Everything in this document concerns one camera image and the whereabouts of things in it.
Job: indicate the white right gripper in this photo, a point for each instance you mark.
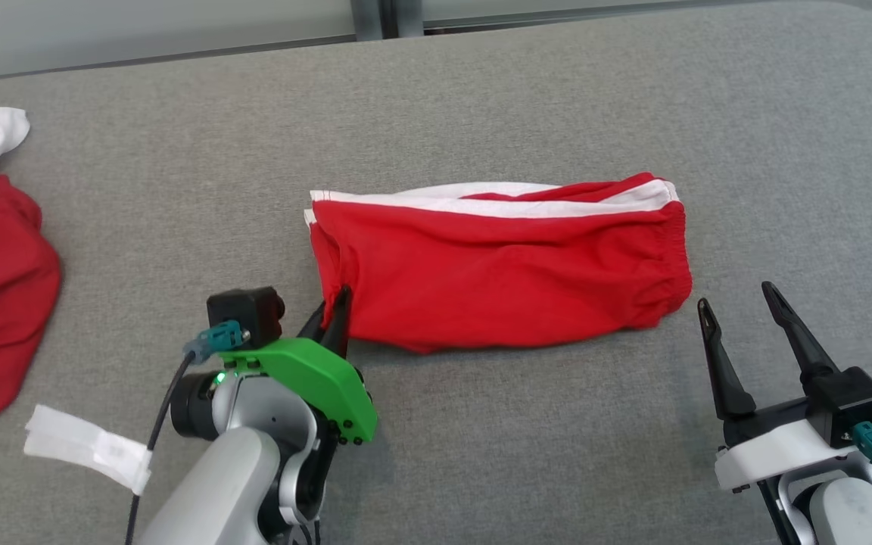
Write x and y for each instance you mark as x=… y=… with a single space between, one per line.
x=777 y=450

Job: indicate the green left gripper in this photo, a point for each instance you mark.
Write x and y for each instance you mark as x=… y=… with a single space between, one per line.
x=315 y=378

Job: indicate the red shorts with white stripes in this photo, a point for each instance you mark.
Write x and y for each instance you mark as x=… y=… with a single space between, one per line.
x=496 y=272

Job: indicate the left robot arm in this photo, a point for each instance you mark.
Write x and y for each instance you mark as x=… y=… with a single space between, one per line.
x=224 y=477

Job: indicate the white tape label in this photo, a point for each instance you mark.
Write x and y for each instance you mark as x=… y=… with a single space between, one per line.
x=84 y=446

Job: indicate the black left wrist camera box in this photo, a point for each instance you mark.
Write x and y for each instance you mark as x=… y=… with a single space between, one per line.
x=245 y=314

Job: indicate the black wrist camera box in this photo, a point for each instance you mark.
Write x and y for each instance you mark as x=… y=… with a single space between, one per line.
x=245 y=314
x=852 y=405

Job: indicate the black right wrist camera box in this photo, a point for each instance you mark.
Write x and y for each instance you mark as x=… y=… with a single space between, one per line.
x=852 y=405

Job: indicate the grey metal frame post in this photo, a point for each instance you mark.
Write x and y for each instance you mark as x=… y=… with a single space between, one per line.
x=387 y=17

